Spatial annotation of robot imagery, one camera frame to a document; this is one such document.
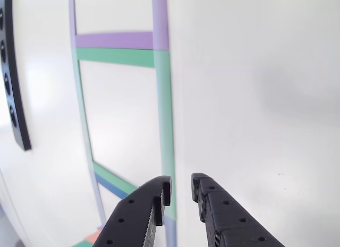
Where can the orange cube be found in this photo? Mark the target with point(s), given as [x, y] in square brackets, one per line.
[94, 236]

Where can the green cube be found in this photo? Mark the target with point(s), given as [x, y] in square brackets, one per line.
[82, 244]

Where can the black power strip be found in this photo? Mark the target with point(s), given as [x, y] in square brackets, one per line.
[14, 98]

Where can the blue square frame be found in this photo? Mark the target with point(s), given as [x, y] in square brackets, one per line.
[111, 186]

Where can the green square frame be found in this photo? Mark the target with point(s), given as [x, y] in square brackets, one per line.
[164, 111]

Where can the purple square frame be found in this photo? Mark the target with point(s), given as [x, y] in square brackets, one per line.
[114, 40]

